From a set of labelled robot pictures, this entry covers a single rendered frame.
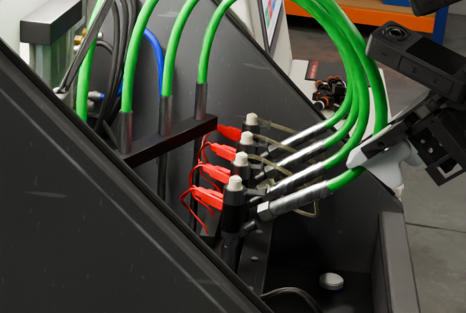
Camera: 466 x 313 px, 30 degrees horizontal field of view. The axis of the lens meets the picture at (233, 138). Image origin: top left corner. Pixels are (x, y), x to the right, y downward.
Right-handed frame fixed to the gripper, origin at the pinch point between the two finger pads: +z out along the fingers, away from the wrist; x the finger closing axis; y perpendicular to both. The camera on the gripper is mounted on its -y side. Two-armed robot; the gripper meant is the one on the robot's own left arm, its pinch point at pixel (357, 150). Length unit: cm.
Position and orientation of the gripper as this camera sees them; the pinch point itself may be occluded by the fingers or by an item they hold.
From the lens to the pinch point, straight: 97.6
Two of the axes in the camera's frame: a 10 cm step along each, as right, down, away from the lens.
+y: 6.2, 7.8, -0.1
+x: 5.8, -4.6, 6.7
